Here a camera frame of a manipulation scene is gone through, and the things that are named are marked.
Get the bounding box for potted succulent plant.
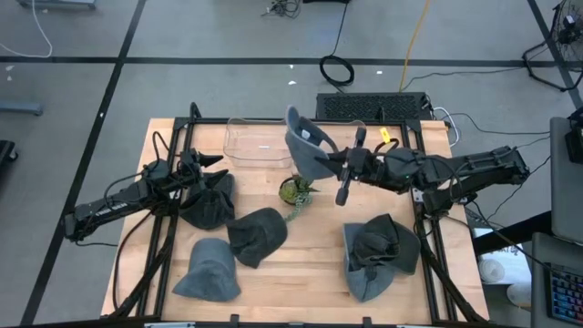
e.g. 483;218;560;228
277;173;320;224

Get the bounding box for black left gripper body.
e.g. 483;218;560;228
176;148;206;192

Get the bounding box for black floor fan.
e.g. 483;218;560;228
521;0;583;92

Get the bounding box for gray furniture foot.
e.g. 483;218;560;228
17;0;97;10
0;100;45;116

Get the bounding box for tangled black cables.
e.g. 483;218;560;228
261;0;302;19

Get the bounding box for black desk beam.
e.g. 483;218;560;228
471;211;552;256

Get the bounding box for white cable loop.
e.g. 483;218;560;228
432;107;461;148

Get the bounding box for yellow cable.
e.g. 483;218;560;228
398;0;433;94

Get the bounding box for keyboard with colourful keys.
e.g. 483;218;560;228
546;262;583;325

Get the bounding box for black perforated computer case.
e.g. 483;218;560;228
315;92;434;122

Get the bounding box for black coiled cable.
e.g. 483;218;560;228
318;0;355;87

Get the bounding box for white rolled paper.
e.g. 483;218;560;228
477;258;506;284

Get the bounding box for white floor cable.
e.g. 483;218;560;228
0;0;54;59

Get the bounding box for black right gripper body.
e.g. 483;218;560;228
335;127;384;206

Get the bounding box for thin black floor cable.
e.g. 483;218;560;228
400;67;525;92

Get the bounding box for dark charcoal baseball cap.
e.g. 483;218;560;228
348;212;423;275
226;207;289;270
179;171;237;231

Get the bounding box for gray desk top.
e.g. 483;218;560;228
548;116;583;245
530;231;583;328

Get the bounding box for black desk device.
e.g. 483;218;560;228
564;107;583;165

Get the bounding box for black chair base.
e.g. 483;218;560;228
0;139;19;165

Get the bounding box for black aluminium table frame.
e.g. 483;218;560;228
107;102;491;325

